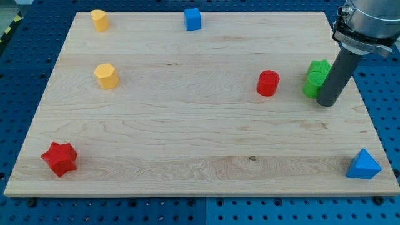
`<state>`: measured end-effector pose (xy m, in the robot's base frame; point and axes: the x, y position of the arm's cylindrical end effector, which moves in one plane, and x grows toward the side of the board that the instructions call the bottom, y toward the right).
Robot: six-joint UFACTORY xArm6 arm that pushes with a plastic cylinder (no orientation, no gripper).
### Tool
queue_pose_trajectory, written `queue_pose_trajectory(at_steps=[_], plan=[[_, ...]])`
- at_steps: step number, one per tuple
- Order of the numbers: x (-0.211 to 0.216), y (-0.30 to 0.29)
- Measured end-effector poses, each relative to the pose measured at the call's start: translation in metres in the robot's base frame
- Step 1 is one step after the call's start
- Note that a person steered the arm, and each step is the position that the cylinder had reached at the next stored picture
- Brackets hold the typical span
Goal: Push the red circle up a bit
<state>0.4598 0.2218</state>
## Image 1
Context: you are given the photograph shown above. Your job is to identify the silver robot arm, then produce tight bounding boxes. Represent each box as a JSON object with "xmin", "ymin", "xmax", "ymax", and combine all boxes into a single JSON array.
[{"xmin": 332, "ymin": 0, "xmax": 399, "ymax": 57}]

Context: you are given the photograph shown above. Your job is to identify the light wooden board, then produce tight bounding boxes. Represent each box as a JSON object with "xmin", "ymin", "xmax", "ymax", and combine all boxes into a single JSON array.
[{"xmin": 4, "ymin": 12, "xmax": 399, "ymax": 198}]

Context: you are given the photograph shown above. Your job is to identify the red cylinder block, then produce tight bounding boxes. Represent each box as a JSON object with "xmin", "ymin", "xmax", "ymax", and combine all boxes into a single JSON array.
[{"xmin": 256, "ymin": 70, "xmax": 280, "ymax": 97}]

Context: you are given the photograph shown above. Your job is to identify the blue cube block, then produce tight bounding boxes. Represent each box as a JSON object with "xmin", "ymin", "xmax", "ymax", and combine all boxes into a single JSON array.
[{"xmin": 184, "ymin": 8, "xmax": 202, "ymax": 31}]

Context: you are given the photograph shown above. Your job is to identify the yellow hexagon block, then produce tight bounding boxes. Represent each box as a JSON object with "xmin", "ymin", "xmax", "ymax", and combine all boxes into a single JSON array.
[{"xmin": 94, "ymin": 63, "xmax": 119, "ymax": 89}]

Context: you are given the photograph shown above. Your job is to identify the green cylinder block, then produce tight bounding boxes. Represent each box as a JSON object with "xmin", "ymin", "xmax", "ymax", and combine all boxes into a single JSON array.
[{"xmin": 302, "ymin": 71, "xmax": 328, "ymax": 99}]

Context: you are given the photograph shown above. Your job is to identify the green star block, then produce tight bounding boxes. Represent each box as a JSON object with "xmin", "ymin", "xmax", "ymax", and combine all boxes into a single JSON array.
[{"xmin": 307, "ymin": 59, "xmax": 332, "ymax": 75}]

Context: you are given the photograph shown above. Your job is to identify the yellow heart block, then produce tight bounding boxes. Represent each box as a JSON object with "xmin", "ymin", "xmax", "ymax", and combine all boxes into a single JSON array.
[{"xmin": 90, "ymin": 9, "xmax": 109, "ymax": 32}]

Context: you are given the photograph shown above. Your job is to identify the red star block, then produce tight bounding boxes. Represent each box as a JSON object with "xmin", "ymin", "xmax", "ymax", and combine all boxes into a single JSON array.
[{"xmin": 41, "ymin": 142, "xmax": 78, "ymax": 177}]

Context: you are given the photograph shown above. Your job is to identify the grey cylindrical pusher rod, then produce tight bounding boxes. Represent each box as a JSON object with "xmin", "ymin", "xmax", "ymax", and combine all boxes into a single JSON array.
[{"xmin": 316, "ymin": 47, "xmax": 363, "ymax": 107}]

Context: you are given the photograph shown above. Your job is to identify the blue triangle block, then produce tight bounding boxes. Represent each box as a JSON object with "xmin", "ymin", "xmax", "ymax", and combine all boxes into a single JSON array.
[{"xmin": 346, "ymin": 149, "xmax": 382, "ymax": 179}]

